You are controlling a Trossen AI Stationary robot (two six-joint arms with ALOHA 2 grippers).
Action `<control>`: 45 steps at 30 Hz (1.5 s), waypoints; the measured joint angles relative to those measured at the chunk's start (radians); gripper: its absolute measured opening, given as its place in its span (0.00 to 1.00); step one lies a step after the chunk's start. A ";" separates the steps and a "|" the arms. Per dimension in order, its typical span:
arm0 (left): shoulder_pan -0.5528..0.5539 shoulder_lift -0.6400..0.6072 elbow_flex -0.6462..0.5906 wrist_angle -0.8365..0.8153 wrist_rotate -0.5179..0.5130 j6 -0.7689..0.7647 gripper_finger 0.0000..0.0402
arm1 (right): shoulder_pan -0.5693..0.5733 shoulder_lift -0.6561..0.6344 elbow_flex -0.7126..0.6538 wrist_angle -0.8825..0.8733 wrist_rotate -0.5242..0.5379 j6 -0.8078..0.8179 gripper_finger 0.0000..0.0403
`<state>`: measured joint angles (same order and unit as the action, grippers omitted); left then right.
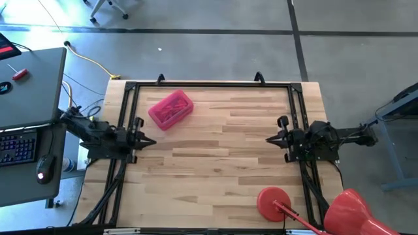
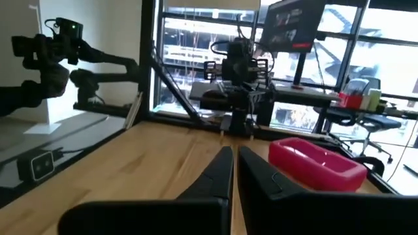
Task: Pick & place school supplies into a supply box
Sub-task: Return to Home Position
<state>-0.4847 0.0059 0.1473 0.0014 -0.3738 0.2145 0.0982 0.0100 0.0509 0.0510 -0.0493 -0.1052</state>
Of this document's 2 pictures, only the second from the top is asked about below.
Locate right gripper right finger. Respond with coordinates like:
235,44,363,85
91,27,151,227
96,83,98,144
238,146,418,235

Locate pale green cup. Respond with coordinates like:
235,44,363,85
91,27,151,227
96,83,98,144
367,88,382,112

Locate black aluminium frame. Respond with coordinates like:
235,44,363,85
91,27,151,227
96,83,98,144
73,0,398,195

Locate red storage box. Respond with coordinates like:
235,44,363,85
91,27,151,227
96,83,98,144
338,91,364,109

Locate black computer monitor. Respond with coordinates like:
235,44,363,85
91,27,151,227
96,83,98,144
261,0,327,91

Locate black stereo camera box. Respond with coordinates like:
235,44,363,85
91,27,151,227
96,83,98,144
16,149,56,183

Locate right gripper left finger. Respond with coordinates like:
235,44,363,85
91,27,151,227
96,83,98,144
58,146,233,235

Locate dark desk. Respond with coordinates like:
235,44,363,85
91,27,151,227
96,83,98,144
328,101,418,120

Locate office chair with grey base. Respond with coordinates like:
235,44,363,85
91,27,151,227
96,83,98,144
313,78,402,164

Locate pink plastic pencil box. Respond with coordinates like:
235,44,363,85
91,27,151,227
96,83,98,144
268,136,368,193

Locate black table clamp hook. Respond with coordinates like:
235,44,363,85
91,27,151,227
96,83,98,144
352,155,385,177

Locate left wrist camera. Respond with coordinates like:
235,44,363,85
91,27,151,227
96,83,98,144
227,39,254,59

